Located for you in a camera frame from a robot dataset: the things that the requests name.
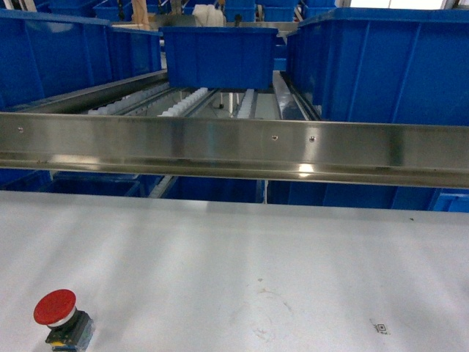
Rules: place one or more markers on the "red mushroom push button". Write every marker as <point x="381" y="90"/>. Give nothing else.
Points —
<point x="71" y="329"/>

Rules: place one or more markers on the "blue bin under shelf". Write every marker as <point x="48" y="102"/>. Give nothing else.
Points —
<point x="351" y="195"/>

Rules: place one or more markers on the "white roller track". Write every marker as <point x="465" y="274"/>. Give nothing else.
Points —
<point x="191" y="104"/>

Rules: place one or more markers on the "blue plastic bin centre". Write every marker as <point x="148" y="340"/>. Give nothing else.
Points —
<point x="220" y="57"/>

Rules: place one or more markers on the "large blue bin right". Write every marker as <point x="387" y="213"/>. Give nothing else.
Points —
<point x="383" y="66"/>

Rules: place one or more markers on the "large blue bin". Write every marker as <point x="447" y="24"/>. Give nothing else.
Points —
<point x="383" y="66"/>
<point x="43" y="55"/>

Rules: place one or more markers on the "small printed marker sticker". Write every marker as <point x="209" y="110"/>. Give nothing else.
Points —
<point x="380" y="328"/>

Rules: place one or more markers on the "large blue bin left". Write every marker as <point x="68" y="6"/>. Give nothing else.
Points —
<point x="43" y="55"/>

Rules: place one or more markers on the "stainless steel shelf front rail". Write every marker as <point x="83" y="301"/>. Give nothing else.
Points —
<point x="327" y="152"/>

